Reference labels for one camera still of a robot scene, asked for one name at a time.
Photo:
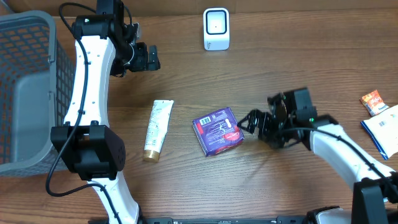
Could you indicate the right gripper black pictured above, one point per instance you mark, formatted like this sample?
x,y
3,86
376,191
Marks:
x,y
263,131

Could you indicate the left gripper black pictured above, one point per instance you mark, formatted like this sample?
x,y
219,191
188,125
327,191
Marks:
x,y
142,63

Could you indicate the red purple tissue pack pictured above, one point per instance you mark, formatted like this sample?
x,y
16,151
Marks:
x,y
218,131

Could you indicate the white tube gold cap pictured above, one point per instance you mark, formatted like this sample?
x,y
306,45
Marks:
x,y
157,129

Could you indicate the orange white sticker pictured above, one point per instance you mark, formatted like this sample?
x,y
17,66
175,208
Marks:
x,y
374,103

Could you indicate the orange cream snack bag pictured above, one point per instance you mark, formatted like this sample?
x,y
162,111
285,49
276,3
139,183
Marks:
x,y
382,129

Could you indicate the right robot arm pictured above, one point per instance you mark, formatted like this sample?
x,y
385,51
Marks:
x,y
372,183

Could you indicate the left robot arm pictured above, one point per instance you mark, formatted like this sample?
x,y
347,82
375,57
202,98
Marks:
x,y
107,45

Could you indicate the white barcode scanner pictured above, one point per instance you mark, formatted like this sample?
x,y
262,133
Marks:
x,y
216,29

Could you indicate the dark grey plastic basket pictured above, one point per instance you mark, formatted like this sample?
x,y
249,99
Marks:
x,y
36,89

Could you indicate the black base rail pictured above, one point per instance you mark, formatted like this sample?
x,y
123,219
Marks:
x,y
278,220

